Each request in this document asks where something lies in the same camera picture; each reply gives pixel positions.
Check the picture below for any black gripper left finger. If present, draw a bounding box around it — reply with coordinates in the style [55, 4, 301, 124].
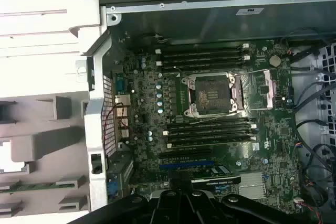
[68, 172, 182, 224]

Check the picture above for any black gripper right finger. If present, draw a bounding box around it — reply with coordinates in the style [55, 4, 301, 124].
[181, 172, 313, 224]

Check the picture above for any thin metal locking lever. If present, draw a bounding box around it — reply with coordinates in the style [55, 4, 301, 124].
[189, 111, 249, 125]

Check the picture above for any metal socket cover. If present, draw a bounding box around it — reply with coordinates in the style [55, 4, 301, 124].
[229, 68, 278, 111]

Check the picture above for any CPU socket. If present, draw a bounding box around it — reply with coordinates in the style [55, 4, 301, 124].
[182, 73, 246, 119]

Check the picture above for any silver finned heat sink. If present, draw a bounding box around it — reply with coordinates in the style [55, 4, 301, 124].
[238, 172, 266, 200]

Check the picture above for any black graphics card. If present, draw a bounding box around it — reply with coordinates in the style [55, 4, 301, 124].
[167, 165, 242, 186]

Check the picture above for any blue expansion slot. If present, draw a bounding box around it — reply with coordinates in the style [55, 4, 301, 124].
[159, 162, 215, 172]

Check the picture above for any black expansion slot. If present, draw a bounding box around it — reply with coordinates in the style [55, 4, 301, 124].
[158, 148, 213, 159]

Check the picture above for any black RAM slot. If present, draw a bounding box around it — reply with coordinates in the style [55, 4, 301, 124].
[166, 129, 253, 142]
[160, 49, 245, 61]
[160, 61, 245, 72]
[163, 123, 258, 136]
[155, 43, 250, 55]
[166, 134, 258, 149]
[165, 118, 253, 130]
[156, 55, 250, 67]

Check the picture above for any green motherboard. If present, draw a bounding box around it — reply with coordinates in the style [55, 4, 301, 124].
[111, 39, 302, 216]

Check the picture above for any green RAM stick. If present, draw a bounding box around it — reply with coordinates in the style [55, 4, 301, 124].
[0, 181, 61, 193]

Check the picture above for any grey parts rack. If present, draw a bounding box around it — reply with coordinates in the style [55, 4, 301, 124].
[0, 91, 91, 219]

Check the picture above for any blue serial port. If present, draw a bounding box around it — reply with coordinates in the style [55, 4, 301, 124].
[113, 71, 126, 95]

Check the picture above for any silver metal disk bay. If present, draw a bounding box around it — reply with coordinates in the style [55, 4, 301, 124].
[313, 41, 336, 137]

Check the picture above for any silver coin battery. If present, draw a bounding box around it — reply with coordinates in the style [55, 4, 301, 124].
[268, 55, 282, 68]

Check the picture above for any black open PC case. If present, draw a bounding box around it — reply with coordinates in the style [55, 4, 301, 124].
[80, 0, 336, 224]

